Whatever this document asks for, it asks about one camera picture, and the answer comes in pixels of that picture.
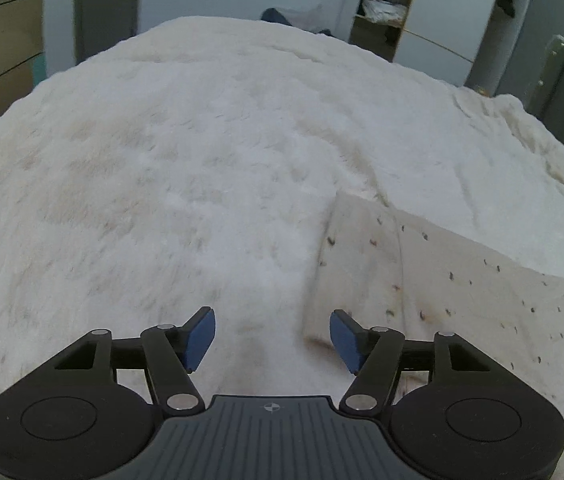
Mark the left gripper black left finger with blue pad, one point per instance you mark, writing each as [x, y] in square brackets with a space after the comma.
[172, 353]

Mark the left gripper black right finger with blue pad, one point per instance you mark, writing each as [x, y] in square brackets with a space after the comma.
[373, 357]

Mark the white garment with dark specks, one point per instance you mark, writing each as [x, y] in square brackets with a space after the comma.
[389, 268]

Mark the white folded clothes on shelf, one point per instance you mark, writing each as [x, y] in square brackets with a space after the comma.
[384, 12]

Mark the white fluffy bed blanket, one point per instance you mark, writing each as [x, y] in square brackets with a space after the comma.
[197, 165]

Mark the white wardrobe with open shelves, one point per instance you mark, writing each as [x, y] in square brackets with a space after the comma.
[464, 42]

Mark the dark grey door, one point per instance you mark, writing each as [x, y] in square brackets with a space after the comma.
[100, 24]

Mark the dark blue cloth item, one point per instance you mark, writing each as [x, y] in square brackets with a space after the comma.
[308, 20]

